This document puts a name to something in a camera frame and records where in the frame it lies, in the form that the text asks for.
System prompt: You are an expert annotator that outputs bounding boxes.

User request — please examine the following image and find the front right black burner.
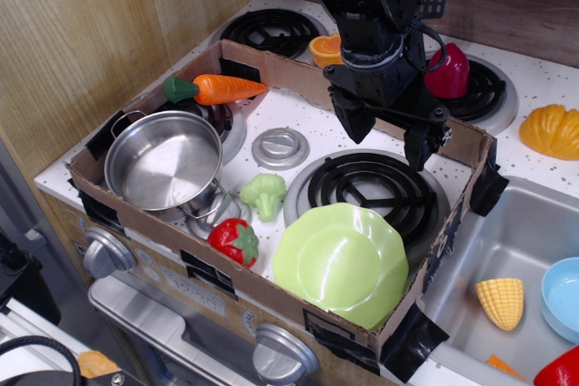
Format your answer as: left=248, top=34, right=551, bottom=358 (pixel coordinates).
left=283, top=149, right=451, bottom=270

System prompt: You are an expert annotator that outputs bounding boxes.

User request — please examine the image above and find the yellow toy squash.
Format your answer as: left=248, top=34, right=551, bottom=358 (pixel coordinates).
left=519, top=104, right=578, bottom=160

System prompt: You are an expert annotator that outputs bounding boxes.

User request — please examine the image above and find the stainless steel pot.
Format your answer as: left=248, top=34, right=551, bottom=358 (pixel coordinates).
left=104, top=110, right=226, bottom=219

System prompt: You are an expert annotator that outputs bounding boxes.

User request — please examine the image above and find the centre silver stove knob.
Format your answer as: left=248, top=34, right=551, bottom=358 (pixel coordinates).
left=252, top=127, right=309, bottom=171

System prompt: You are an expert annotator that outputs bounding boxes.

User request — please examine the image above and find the black cable bottom left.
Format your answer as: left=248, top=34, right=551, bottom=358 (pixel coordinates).
left=0, top=334, right=82, bottom=386

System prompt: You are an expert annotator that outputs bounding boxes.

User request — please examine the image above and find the orange object bottom left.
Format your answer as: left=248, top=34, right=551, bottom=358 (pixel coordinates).
left=77, top=350, right=119, bottom=379

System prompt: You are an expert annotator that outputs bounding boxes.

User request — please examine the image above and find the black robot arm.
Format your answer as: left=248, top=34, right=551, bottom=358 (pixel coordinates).
left=319, top=0, right=451, bottom=172

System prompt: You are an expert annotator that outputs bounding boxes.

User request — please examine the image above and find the back left black burner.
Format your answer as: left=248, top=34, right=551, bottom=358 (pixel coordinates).
left=209, top=8, right=328, bottom=63

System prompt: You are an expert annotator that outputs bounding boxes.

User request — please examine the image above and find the green toy broccoli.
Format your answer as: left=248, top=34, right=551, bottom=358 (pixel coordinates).
left=240, top=174, right=286, bottom=222

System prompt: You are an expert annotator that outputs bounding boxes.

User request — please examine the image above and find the red toy strawberry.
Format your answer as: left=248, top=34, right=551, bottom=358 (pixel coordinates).
left=207, top=218, right=260, bottom=268

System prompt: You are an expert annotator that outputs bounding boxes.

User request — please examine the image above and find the left front oven knob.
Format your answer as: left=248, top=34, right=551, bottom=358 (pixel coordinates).
left=83, top=226, right=137, bottom=279

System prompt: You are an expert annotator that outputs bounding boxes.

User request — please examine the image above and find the orange toy piece in sink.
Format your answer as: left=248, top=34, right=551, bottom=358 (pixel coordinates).
left=486, top=354, right=526, bottom=381

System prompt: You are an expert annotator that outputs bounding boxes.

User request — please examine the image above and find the orange toy half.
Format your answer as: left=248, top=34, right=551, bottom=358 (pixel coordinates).
left=308, top=33, right=343, bottom=68

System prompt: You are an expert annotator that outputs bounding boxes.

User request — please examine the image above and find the back right black burner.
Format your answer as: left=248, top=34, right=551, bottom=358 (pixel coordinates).
left=438, top=54, right=518, bottom=136

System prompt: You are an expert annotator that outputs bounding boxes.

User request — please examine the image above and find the front left black burner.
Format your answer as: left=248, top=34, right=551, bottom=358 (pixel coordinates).
left=156, top=99, right=246, bottom=165

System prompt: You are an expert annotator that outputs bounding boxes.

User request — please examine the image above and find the yellow toy corn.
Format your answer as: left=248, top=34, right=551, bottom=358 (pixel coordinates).
left=475, top=278, right=525, bottom=332

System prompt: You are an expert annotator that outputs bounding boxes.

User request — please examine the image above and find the silver oven door handle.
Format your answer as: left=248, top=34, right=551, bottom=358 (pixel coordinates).
left=89, top=276, right=264, bottom=385

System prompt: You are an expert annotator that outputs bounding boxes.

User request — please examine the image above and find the black burner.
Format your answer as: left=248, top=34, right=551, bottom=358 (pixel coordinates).
left=209, top=8, right=328, bottom=63
left=156, top=99, right=246, bottom=165
left=283, top=149, right=451, bottom=270
left=438, top=54, right=518, bottom=136

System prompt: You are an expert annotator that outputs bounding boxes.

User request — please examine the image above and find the cardboard fence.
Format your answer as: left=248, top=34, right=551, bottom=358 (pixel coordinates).
left=69, top=40, right=507, bottom=385

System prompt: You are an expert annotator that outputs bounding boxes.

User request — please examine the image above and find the light blue bowl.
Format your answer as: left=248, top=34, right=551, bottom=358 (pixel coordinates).
left=540, top=257, right=578, bottom=344

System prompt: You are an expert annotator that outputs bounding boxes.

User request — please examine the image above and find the dark red toy pepper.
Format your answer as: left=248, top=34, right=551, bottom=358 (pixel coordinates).
left=424, top=42, right=470, bottom=99

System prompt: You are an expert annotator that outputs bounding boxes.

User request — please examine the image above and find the orange toy carrot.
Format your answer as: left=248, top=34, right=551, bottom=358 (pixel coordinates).
left=163, top=74, right=269, bottom=106

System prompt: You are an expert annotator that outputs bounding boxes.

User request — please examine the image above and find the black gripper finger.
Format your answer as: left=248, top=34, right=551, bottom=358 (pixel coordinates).
left=403, top=123, right=448, bottom=172
left=330, top=94, right=375, bottom=144

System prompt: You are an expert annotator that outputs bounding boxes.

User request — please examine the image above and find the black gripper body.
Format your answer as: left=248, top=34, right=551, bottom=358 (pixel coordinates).
left=323, top=30, right=450, bottom=133

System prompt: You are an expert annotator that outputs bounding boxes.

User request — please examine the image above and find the light green plastic plate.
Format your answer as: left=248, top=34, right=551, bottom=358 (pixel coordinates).
left=272, top=202, right=409, bottom=331

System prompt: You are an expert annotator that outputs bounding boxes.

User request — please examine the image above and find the oven knob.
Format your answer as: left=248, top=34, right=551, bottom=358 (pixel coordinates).
left=252, top=323, right=319, bottom=385
left=83, top=226, right=137, bottom=279

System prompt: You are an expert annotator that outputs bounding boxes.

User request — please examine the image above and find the right front oven knob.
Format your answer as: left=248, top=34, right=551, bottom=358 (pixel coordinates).
left=252, top=323, right=319, bottom=385

